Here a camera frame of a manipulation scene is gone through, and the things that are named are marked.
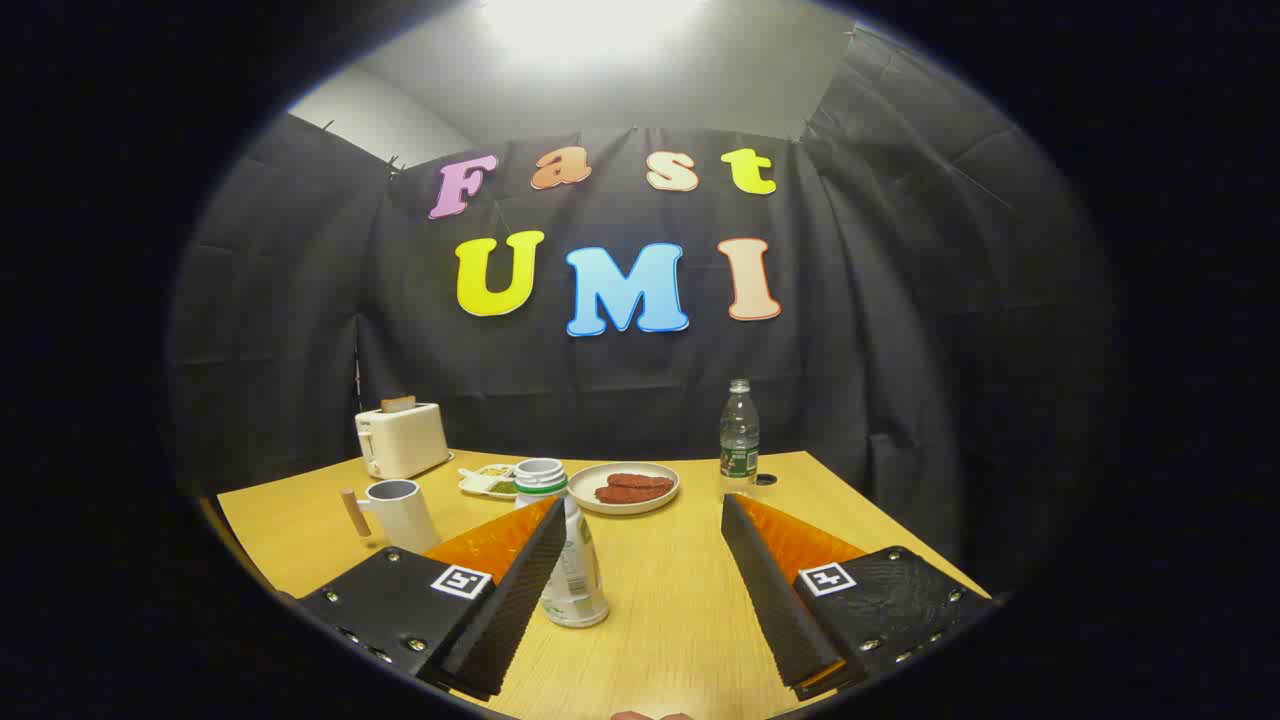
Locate round beige plate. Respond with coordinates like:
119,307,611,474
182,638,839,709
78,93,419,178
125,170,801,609
567,461,681,516

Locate white cup wooden handle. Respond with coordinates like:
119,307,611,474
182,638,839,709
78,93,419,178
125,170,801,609
339,479,442,556

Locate clear plastic water bottle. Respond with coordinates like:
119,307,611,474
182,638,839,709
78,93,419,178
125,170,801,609
719,378,761,498

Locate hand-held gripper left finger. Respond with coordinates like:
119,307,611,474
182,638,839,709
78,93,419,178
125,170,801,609
298,495,568,701

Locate white juice bottle green label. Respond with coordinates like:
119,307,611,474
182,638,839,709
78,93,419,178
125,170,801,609
513,458,610,629

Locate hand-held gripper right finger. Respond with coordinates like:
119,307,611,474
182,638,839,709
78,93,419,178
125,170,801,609
720,492,996,701

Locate cream toaster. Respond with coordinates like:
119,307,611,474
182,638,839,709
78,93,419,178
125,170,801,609
355,402,453,480

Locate wooden table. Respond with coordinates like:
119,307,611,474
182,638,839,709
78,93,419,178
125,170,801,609
215,450,993,720

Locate white divided snack dish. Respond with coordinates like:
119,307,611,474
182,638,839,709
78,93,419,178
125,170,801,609
458,463,521,500

